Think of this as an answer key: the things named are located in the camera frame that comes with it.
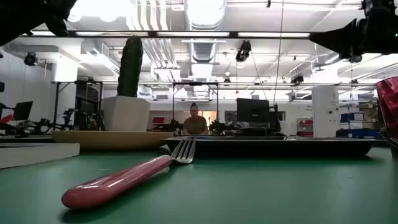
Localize silver ceiling duct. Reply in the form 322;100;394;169
183;0;228;63

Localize fork with pink handle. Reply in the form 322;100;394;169
61;138;197;210

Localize black rectangular tray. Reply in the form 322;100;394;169
161;136;379;158

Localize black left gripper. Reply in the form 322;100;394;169
0;0;77;47

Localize black metal stand frame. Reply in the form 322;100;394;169
51;80;104;131

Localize black ceiling camera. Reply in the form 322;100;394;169
24;52;39;67

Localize green cactus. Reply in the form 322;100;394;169
116;35;144;98

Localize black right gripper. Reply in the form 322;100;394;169
309;0;398;59

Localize blue storage bins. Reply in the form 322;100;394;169
336;129;382;139

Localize small black monitor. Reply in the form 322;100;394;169
12;101;34;121

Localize white pillar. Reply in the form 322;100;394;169
312;85;340;139

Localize white flat board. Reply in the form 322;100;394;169
0;142;81;169

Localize white plant pot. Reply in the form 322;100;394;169
101;95;151;132

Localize green table mat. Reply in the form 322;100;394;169
0;146;398;224

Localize person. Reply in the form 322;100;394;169
182;102;210;136

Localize tan round plate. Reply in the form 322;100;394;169
51;130;174;152

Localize red faceted cup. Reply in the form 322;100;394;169
375;76;398;147

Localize black overhead light bar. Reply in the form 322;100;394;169
18;30;312;39

